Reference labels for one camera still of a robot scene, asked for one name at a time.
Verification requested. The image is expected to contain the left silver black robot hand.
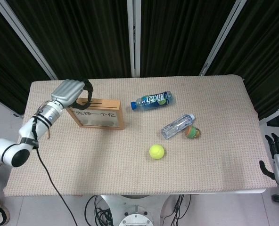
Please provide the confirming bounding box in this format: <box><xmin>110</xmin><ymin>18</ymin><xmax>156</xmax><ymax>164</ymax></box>
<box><xmin>50</xmin><ymin>79</ymin><xmax>94</xmax><ymax>111</ymax></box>

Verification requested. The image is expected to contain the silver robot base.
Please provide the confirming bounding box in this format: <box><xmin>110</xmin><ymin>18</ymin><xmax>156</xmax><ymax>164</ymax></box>
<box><xmin>101</xmin><ymin>194</ymin><xmax>176</xmax><ymax>226</ymax></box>

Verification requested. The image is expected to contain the black pleated curtain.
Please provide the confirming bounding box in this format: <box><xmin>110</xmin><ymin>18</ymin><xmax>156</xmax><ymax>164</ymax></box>
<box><xmin>6</xmin><ymin>0</ymin><xmax>133</xmax><ymax>81</ymax></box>
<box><xmin>0</xmin><ymin>0</ymin><xmax>52</xmax><ymax>116</ymax></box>
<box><xmin>205</xmin><ymin>0</ymin><xmax>279</xmax><ymax>121</ymax></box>
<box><xmin>139</xmin><ymin>0</ymin><xmax>237</xmax><ymax>77</ymax></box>

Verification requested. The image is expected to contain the blue label drink bottle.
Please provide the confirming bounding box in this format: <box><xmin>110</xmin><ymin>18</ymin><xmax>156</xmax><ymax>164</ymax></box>
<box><xmin>130</xmin><ymin>90</ymin><xmax>174</xmax><ymax>111</ymax></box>

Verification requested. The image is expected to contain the green orange toy cup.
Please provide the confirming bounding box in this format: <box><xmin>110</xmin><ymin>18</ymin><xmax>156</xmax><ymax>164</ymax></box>
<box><xmin>184</xmin><ymin>125</ymin><xmax>202</xmax><ymax>139</ymax></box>

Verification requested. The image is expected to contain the beige woven table cloth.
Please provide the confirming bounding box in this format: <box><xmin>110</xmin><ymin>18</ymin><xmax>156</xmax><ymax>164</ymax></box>
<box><xmin>3</xmin><ymin>74</ymin><xmax>278</xmax><ymax>197</ymax></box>

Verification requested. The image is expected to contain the yellow tennis ball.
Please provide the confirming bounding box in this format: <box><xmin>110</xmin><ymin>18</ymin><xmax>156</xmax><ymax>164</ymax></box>
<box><xmin>149</xmin><ymin>144</ymin><xmax>165</xmax><ymax>160</ymax></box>

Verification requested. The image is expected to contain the clear plastic water bottle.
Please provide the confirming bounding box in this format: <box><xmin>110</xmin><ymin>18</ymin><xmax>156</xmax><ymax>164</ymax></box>
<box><xmin>161</xmin><ymin>113</ymin><xmax>196</xmax><ymax>140</ymax></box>

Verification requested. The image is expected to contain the wooden coin box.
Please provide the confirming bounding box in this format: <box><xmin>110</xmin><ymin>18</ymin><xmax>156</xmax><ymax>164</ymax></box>
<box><xmin>67</xmin><ymin>98</ymin><xmax>125</xmax><ymax>131</ymax></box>

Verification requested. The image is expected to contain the white frame post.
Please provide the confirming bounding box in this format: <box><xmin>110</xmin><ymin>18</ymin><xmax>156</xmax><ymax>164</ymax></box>
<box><xmin>199</xmin><ymin>0</ymin><xmax>250</xmax><ymax>76</ymax></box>
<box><xmin>0</xmin><ymin>0</ymin><xmax>58</xmax><ymax>80</ymax></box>
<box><xmin>126</xmin><ymin>0</ymin><xmax>142</xmax><ymax>78</ymax></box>

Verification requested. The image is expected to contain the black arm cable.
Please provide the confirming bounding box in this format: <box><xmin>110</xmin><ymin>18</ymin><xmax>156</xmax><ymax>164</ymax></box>
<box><xmin>31</xmin><ymin>115</ymin><xmax>77</xmax><ymax>226</ymax></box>

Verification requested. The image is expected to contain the black floor cable bundle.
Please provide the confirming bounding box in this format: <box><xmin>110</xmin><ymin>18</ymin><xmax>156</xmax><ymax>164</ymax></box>
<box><xmin>84</xmin><ymin>195</ymin><xmax>114</xmax><ymax>226</ymax></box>
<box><xmin>162</xmin><ymin>194</ymin><xmax>192</xmax><ymax>226</ymax></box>

